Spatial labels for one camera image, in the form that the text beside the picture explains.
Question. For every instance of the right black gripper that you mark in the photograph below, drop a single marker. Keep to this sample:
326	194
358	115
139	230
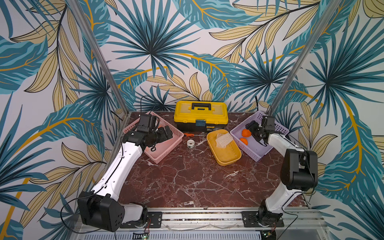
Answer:
256	131

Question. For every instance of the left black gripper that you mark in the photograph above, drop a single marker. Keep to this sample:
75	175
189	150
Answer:
163	137

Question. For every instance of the orange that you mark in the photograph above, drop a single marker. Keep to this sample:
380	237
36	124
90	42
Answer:
244	141
246	133

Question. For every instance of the white foam net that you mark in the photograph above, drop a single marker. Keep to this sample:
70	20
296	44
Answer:
222	143
227	136

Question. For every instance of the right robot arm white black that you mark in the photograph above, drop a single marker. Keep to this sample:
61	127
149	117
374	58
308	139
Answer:
299	171

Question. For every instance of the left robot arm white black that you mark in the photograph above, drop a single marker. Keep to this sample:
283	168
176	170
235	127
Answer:
99	207

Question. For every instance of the pink plastic basket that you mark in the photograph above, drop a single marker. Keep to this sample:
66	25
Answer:
162	149

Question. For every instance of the white tape roll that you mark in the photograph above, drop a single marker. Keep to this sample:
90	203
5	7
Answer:
190	143

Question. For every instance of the yellow oval tray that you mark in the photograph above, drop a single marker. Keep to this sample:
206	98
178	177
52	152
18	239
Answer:
223	156

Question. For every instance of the yellow black toolbox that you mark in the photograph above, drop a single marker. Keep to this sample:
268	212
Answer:
193	116

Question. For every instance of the orange handled screwdriver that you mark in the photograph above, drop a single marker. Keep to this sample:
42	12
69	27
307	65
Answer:
193	135

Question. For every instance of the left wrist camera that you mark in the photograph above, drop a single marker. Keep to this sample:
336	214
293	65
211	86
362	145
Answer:
147	123

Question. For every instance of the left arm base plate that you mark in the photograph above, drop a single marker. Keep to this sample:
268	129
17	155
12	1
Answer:
153	220

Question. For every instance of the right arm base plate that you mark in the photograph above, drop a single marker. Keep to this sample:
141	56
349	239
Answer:
252	219

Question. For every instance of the front aluminium rail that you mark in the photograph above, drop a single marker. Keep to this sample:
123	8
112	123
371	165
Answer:
300	223

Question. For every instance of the right aluminium frame post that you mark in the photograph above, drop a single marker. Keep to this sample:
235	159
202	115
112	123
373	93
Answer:
313	38

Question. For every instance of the aluminium frame post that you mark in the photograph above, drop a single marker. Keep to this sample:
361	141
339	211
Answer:
80	17
313	38

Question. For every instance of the left aluminium frame post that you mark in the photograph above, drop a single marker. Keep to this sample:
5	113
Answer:
80	17

